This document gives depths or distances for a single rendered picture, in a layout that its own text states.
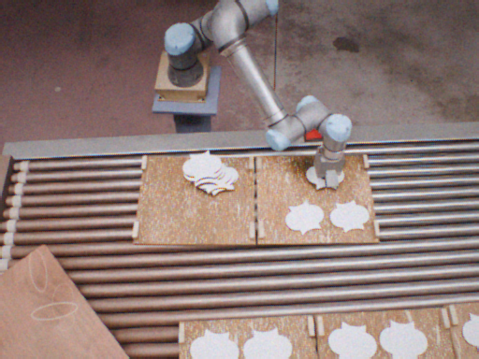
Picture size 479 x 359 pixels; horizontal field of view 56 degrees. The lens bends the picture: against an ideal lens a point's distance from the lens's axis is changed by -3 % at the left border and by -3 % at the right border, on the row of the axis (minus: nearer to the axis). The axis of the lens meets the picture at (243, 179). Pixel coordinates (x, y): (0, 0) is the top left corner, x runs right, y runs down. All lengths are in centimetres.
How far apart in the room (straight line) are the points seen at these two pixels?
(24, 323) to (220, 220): 68
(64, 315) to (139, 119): 186
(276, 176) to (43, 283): 85
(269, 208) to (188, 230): 29
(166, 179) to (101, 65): 190
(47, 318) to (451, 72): 302
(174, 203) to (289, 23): 230
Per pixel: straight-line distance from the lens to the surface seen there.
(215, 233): 159
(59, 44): 377
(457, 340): 161
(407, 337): 155
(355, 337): 150
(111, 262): 162
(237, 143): 179
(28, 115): 337
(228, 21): 142
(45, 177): 186
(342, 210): 164
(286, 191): 166
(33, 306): 152
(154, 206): 166
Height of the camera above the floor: 238
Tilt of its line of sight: 59 degrees down
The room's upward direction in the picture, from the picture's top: straight up
